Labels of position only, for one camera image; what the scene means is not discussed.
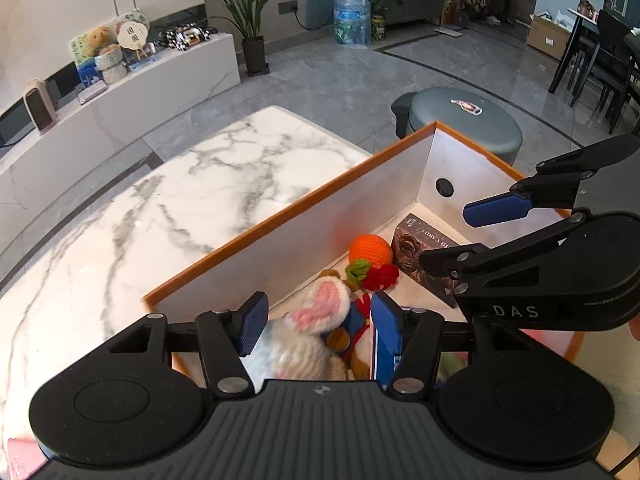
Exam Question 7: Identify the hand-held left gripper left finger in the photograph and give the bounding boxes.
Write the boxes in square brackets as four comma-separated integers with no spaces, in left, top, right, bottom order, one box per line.
[100,292,271,397]

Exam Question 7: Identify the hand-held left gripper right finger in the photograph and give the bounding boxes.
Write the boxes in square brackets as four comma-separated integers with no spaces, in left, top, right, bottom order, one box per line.
[371,291,538,396]

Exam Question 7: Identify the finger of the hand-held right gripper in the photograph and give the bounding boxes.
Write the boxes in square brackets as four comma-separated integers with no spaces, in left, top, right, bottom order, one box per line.
[462,134,640,228]
[419,211,591,297]

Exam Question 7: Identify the dark card box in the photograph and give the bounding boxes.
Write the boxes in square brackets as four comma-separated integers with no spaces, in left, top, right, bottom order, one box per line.
[391,212,481,308]

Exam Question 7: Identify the brown plush bear keychain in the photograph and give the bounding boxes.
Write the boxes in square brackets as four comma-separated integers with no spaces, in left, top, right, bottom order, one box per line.
[320,269,401,386]

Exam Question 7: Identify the white crochet bunny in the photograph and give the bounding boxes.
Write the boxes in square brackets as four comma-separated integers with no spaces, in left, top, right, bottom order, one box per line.
[245,277,373,381]

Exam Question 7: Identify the pink and green plush ball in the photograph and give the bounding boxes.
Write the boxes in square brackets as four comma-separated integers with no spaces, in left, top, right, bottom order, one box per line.
[435,352,468,386]

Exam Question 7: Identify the orange crochet fruit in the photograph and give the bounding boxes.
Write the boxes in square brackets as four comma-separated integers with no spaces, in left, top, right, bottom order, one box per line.
[346,233,401,292]

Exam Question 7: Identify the pink plush pouch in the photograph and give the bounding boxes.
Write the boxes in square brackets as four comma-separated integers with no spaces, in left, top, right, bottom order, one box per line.
[517,331,576,361]

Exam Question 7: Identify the orange-rimmed white storage box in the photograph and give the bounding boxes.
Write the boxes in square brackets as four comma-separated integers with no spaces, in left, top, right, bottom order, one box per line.
[145,121,586,391]

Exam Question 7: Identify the pink card holder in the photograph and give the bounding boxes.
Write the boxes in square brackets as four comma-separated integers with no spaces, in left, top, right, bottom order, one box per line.
[7,437,48,480]

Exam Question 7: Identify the grey round stool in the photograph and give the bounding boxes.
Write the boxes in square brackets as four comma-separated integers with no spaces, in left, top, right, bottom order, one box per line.
[390,86,523,166]

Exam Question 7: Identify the beige sofa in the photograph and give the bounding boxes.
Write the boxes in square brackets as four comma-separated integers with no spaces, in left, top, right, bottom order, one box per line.
[570,332,640,480]

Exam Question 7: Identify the black dining chair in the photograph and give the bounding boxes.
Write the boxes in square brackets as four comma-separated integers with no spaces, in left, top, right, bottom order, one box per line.
[595,50,640,133]

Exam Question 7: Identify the brown cardboard carton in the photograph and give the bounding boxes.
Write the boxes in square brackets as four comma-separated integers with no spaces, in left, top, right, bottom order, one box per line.
[527,14,573,61]

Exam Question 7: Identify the black dining table and chairs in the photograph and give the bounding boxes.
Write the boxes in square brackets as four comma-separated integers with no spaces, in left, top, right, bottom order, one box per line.
[547,9,626,106]

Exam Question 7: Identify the black dining table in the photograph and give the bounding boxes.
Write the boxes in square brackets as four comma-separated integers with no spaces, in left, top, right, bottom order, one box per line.
[622,30,640,81]

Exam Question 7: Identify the blue water jug with pump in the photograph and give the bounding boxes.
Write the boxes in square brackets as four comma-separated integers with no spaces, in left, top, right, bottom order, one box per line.
[332,0,372,50]

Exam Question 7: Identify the white television cabinet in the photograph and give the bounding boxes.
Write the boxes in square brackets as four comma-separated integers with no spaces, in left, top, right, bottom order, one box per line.
[0,32,242,221]

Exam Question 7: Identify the potted plant black pot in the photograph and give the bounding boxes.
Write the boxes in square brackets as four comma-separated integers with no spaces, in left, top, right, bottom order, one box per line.
[192,0,291,76]

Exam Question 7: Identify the white book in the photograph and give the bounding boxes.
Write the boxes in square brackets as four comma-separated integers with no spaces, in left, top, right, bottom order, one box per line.
[77,82,108,106]

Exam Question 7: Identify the white woven baskets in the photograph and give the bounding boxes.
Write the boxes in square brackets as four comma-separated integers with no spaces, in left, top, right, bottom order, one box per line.
[94,44,128,86]

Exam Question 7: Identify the checkered toy cars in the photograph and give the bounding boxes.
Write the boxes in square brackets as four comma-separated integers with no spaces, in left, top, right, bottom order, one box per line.
[159,22,216,51]

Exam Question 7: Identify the pink white small speaker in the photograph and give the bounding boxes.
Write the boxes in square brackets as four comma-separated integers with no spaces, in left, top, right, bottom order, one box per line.
[23,79,57,133]

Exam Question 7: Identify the painted picture board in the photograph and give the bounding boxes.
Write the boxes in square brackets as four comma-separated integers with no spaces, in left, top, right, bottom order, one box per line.
[67,30,108,86]

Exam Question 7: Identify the round paper fan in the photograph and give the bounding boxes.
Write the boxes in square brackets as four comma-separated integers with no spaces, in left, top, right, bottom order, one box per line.
[116,10,151,58]

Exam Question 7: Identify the brown teddy bear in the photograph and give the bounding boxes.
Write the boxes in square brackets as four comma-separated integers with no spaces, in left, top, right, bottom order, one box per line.
[82,25,115,56]

